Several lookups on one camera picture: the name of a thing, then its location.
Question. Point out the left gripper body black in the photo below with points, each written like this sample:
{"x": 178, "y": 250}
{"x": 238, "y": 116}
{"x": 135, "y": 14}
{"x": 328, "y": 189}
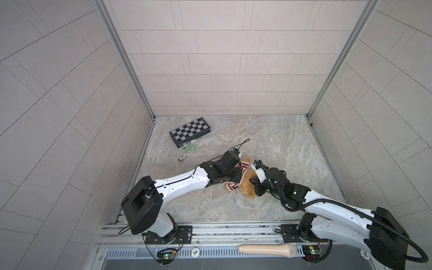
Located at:
{"x": 233, "y": 176}

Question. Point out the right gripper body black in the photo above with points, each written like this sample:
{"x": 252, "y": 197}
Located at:
{"x": 264, "y": 188}

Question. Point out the red white striped sweater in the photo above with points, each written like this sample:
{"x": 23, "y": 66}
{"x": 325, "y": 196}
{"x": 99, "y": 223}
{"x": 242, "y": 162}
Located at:
{"x": 239, "y": 172}

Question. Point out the brown teddy bear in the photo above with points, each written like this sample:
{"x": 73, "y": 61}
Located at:
{"x": 246, "y": 187}

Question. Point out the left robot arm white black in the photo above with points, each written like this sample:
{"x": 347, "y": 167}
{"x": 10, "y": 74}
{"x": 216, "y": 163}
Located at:
{"x": 142, "y": 205}

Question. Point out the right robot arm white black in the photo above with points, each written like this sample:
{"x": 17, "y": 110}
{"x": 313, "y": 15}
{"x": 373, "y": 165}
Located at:
{"x": 375, "y": 231}

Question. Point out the small green clear bag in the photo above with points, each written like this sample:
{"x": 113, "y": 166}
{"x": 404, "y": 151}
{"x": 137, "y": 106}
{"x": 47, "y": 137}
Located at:
{"x": 188, "y": 149}

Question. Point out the folded black white chessboard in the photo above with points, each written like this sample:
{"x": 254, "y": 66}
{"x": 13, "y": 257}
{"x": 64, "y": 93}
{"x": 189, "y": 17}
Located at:
{"x": 190, "y": 131}

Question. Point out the right green circuit board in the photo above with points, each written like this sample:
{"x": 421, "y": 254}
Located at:
{"x": 311, "y": 253}

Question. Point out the green circuit board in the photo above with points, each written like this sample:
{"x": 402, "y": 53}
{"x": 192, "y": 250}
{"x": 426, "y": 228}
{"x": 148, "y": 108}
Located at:
{"x": 311, "y": 253}
{"x": 166, "y": 256}

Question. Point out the left green circuit board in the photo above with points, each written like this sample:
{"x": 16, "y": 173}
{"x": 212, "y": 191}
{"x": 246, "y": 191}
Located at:
{"x": 166, "y": 256}

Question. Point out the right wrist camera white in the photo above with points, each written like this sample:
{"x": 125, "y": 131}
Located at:
{"x": 259, "y": 171}

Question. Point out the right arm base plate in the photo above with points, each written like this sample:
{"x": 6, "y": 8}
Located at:
{"x": 290, "y": 234}

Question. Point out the beige cylindrical handle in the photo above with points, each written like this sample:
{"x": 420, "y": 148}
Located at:
{"x": 284, "y": 250}

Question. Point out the aluminium front rail frame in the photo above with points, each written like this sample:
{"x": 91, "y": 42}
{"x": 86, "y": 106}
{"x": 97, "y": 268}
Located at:
{"x": 219, "y": 250}

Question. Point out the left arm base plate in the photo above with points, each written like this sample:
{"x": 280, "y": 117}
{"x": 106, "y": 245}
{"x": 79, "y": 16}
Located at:
{"x": 179, "y": 235}

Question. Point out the right aluminium corner post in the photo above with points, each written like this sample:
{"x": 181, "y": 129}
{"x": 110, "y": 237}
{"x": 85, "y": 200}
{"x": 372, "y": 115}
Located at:
{"x": 353, "y": 37}

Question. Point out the aluminium corner post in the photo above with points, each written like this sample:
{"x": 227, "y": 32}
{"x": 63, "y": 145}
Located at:
{"x": 353, "y": 37}
{"x": 101, "y": 7}

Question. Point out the left aluminium corner post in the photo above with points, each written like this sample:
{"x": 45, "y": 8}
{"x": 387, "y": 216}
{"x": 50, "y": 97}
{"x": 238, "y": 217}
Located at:
{"x": 101, "y": 7}

